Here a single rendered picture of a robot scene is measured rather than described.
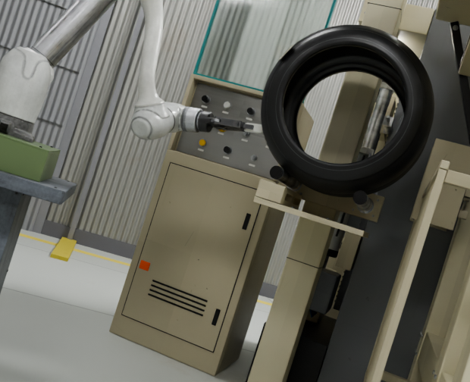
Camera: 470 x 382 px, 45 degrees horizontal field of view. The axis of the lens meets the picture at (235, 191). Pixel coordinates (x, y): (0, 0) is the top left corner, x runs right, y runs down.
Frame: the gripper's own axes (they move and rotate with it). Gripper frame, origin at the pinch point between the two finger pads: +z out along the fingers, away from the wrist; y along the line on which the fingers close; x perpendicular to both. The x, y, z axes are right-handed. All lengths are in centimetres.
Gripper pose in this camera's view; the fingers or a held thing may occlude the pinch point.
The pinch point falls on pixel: (254, 128)
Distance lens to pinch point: 198.2
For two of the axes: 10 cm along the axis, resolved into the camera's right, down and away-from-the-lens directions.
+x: -1.8, 9.8, -0.5
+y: 2.7, 1.0, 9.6
